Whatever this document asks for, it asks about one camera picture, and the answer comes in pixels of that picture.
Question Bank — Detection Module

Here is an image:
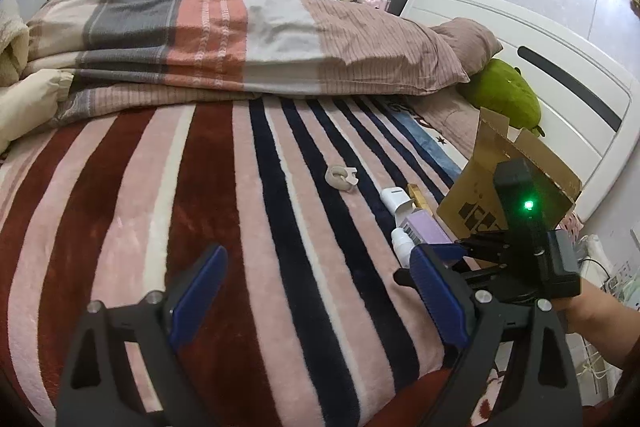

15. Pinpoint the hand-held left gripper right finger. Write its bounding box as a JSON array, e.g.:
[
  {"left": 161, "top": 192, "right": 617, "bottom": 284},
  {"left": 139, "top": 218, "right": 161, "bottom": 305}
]
[{"left": 409, "top": 244, "right": 584, "bottom": 427}]

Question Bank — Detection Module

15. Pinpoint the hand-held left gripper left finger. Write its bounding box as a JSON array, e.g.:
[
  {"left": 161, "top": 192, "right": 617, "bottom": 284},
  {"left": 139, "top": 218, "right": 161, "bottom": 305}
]
[{"left": 55, "top": 243, "right": 229, "bottom": 427}]

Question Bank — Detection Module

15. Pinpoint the small white bottle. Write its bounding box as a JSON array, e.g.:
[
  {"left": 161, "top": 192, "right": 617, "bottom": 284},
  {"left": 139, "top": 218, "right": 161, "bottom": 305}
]
[{"left": 391, "top": 227, "right": 417, "bottom": 267}]

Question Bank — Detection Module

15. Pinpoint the purple small box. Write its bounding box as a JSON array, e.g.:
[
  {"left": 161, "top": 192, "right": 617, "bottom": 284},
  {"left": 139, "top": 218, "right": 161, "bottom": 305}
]
[{"left": 403, "top": 208, "right": 457, "bottom": 249}]

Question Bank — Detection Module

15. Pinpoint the brown cardboard box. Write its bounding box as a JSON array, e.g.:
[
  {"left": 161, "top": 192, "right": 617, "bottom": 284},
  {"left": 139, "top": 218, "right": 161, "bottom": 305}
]
[{"left": 436, "top": 107, "right": 584, "bottom": 239}]

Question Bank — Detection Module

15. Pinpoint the white tube with cap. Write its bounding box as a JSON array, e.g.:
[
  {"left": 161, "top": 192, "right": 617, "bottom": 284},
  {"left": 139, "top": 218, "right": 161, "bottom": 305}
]
[{"left": 381, "top": 187, "right": 417, "bottom": 228}]

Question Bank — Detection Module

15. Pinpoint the gold slim box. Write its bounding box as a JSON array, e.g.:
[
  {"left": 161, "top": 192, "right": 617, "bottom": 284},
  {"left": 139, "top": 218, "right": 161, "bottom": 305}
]
[{"left": 407, "top": 183, "right": 437, "bottom": 214}]

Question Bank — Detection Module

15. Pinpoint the small white tape roll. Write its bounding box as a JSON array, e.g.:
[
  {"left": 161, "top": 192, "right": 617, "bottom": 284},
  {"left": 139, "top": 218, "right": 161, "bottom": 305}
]
[{"left": 325, "top": 165, "right": 359, "bottom": 192}]

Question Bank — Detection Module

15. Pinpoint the person's right forearm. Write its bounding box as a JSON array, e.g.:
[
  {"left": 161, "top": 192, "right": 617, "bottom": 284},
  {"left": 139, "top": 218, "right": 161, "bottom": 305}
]
[{"left": 556, "top": 278, "right": 640, "bottom": 369}]

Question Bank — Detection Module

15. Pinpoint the striped fleece blanket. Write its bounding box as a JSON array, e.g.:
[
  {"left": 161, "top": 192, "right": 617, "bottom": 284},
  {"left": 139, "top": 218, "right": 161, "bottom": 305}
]
[{"left": 0, "top": 96, "right": 468, "bottom": 427}]

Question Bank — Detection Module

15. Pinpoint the white power strip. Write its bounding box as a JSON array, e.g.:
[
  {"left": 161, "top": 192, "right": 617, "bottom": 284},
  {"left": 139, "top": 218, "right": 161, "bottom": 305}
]
[{"left": 604, "top": 227, "right": 640, "bottom": 312}]

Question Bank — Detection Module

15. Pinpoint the printed bed sheet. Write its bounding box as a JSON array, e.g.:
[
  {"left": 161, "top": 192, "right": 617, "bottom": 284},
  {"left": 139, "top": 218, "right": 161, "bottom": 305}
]
[{"left": 372, "top": 88, "right": 482, "bottom": 182}]

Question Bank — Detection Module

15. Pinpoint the green plush toy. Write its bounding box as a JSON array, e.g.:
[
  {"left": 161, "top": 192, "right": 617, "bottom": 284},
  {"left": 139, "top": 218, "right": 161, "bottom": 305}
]
[{"left": 457, "top": 58, "right": 546, "bottom": 136}]

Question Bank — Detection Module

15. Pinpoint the white bed headboard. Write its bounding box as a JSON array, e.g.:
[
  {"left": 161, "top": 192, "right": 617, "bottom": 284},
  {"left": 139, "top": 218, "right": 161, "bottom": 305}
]
[{"left": 400, "top": 0, "right": 640, "bottom": 224}]

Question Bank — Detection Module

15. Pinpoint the pink striped pillow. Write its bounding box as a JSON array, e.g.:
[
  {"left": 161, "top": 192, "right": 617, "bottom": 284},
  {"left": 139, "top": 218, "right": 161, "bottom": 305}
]
[{"left": 431, "top": 18, "right": 504, "bottom": 80}]

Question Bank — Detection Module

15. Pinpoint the plaid pink grey duvet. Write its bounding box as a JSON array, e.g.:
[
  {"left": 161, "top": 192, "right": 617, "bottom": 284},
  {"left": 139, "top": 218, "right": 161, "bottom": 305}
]
[{"left": 25, "top": 0, "right": 472, "bottom": 128}]

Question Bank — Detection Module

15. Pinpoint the cream fluffy blanket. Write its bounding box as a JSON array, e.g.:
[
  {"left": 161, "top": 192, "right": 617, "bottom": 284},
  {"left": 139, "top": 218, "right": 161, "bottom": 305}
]
[{"left": 0, "top": 0, "right": 75, "bottom": 155}]

